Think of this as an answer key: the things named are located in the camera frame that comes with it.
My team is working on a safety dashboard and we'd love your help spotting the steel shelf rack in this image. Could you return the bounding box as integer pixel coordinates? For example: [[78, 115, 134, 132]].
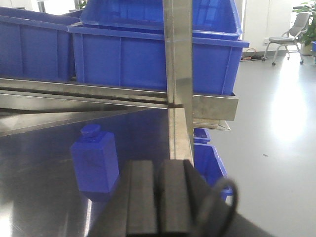
[[0, 0, 238, 161]]

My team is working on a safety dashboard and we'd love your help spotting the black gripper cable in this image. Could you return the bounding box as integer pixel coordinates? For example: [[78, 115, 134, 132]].
[[197, 177, 239, 237]]

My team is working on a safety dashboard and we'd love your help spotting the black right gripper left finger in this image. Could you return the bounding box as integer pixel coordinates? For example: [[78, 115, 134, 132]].
[[91, 160, 158, 237]]

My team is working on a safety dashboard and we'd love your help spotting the green potted plant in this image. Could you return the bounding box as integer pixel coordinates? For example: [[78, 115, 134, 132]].
[[292, 0, 316, 55]]

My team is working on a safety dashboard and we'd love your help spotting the blue plastic bottle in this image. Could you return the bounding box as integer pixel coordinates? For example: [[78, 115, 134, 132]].
[[70, 124, 119, 202]]

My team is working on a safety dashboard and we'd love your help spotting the blue bin lower right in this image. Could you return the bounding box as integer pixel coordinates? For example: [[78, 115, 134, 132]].
[[194, 143, 228, 194]]

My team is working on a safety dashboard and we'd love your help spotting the blue bin upper nested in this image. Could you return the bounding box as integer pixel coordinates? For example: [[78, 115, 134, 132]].
[[80, 0, 242, 40]]

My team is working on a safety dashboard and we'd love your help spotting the grey office chair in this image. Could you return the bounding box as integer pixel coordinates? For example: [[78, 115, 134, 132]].
[[262, 12, 310, 66]]

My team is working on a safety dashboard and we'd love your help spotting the blue bin left on shelf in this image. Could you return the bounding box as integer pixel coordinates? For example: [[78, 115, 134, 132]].
[[0, 7, 79, 81]]

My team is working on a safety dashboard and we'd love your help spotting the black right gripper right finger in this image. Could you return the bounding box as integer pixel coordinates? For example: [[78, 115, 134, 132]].
[[158, 159, 194, 237]]

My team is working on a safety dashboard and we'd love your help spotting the blue bin behind post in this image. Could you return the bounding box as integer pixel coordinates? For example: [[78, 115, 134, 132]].
[[68, 24, 249, 95]]

